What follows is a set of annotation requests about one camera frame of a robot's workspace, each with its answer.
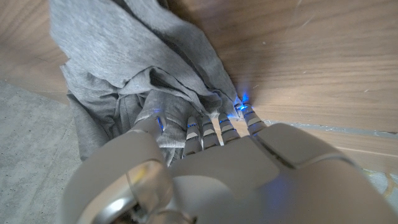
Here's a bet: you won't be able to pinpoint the grey shorts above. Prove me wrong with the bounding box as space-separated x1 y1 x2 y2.
49 0 246 164

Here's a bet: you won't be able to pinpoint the floral printed backdrop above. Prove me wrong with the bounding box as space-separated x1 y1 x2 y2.
360 167 398 215

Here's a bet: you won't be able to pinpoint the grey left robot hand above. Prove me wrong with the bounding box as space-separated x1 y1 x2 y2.
58 104 398 224

